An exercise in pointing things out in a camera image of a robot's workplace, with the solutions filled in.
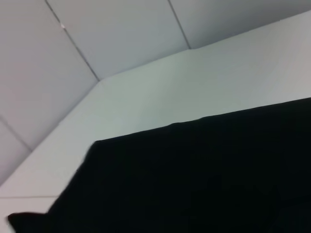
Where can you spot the black t-shirt with FREE print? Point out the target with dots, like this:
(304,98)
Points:
(194,182)

